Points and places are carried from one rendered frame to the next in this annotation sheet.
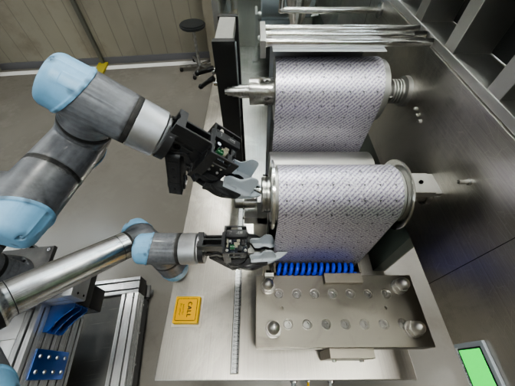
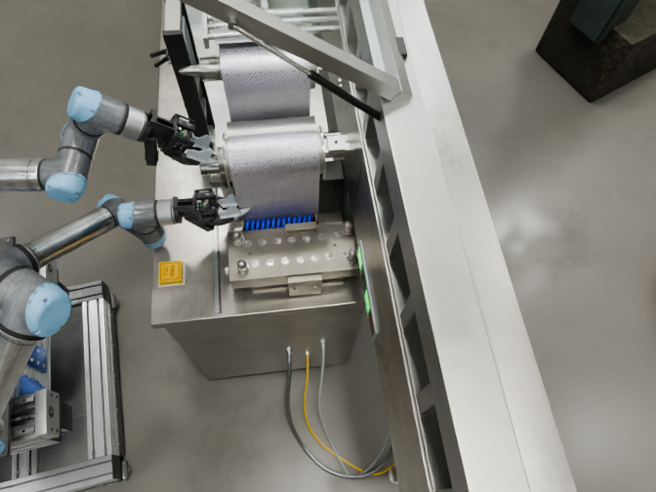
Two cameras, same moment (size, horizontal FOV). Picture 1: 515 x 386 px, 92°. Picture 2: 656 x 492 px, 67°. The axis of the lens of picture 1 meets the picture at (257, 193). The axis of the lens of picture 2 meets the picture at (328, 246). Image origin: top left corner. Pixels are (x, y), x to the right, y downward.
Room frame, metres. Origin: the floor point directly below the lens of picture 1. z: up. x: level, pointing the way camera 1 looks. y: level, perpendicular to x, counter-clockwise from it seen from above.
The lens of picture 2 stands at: (-0.53, -0.16, 2.36)
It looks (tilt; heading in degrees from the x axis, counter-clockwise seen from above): 63 degrees down; 349
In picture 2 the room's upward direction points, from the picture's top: 4 degrees clockwise
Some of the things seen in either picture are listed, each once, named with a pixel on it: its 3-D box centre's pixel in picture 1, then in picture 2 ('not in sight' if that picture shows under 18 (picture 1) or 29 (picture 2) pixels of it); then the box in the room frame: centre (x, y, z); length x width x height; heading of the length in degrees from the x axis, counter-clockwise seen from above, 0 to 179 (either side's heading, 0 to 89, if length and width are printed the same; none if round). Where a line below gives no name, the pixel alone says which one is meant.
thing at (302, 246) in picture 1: (322, 247); (278, 201); (0.25, -0.16, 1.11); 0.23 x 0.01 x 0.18; 90
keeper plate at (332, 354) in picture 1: (345, 355); (305, 286); (0.04, -0.21, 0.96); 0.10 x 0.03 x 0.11; 90
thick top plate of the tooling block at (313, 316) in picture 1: (336, 311); (296, 254); (0.13, -0.20, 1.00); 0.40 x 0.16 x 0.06; 90
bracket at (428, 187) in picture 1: (422, 184); (338, 143); (0.31, -0.33, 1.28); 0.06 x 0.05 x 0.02; 90
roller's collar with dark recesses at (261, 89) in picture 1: (261, 91); (212, 68); (0.56, -0.01, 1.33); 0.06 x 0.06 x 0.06; 0
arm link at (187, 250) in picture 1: (191, 246); (168, 211); (0.25, 0.16, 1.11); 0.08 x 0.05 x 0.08; 0
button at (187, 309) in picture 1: (187, 309); (171, 272); (0.15, 0.20, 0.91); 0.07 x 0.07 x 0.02; 0
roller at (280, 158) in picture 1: (316, 175); (272, 139); (0.43, -0.16, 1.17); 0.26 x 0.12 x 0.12; 90
